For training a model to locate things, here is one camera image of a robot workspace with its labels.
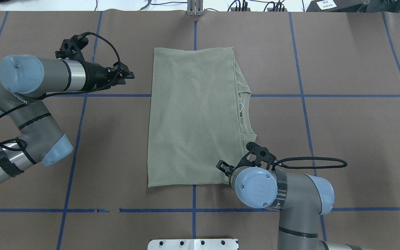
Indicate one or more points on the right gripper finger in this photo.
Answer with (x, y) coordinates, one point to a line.
(224, 167)

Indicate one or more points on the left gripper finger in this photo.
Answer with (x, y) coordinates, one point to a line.
(124, 74)

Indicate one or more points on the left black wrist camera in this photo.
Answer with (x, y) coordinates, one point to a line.
(72, 48)

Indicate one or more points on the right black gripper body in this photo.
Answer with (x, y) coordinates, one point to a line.
(224, 167)

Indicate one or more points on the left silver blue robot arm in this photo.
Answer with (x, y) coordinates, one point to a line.
(29, 134)

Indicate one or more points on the white pedestal base plate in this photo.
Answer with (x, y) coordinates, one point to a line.
(193, 244)

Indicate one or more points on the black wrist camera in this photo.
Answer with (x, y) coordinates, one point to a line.
(72, 48)
(262, 154)

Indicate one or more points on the aluminium frame post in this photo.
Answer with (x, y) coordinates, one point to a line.
(195, 8)

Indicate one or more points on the black equipment case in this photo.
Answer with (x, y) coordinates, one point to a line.
(336, 6)

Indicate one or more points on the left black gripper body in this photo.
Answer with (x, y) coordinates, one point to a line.
(95, 77)

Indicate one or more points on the olive green long-sleeve shirt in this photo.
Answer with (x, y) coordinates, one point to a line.
(194, 116)

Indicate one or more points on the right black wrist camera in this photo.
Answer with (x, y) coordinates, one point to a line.
(262, 154)

